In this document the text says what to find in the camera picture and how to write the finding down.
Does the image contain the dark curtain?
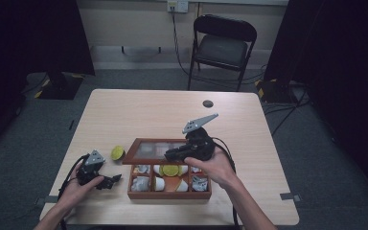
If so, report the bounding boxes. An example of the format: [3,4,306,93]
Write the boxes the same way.
[0,0,96,161]
[263,0,368,205]

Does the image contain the black folding chair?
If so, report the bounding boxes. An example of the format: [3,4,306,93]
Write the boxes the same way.
[187,13,258,92]

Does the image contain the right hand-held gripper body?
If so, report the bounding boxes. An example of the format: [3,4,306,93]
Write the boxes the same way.
[181,113,219,162]

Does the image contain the group of silver foil packets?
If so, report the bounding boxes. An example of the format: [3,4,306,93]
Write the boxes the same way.
[130,142,210,193]

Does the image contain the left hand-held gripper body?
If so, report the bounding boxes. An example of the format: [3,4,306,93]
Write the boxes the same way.
[76,149,106,186]

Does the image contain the white wall socket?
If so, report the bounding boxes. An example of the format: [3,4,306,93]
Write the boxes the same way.
[167,0,190,13]

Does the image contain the green lime half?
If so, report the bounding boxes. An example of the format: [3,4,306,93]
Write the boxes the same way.
[161,164,181,177]
[110,145,127,162]

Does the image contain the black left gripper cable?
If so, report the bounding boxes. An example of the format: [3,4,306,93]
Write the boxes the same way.
[57,153,91,230]

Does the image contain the black floor cables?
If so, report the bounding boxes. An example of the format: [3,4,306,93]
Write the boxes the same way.
[263,87,311,137]

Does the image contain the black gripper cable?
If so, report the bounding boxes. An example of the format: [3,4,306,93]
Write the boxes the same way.
[57,153,91,230]
[212,137,242,230]

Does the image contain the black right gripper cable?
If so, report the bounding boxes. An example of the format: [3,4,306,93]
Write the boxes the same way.
[212,137,242,230]

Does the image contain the brown wooden glass-lid box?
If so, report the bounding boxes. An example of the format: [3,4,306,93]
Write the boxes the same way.
[122,137,213,200]

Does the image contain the person's right hand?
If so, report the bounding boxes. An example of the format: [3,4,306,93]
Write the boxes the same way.
[184,147,238,190]

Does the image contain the black stand base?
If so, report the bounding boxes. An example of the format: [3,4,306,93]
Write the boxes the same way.
[254,78,299,104]
[34,71,84,101]

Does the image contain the person's left hand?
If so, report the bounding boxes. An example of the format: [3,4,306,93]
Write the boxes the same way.
[57,162,104,209]

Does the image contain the grey tape strip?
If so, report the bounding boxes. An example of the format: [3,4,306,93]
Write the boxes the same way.
[279,192,302,203]
[34,195,59,207]

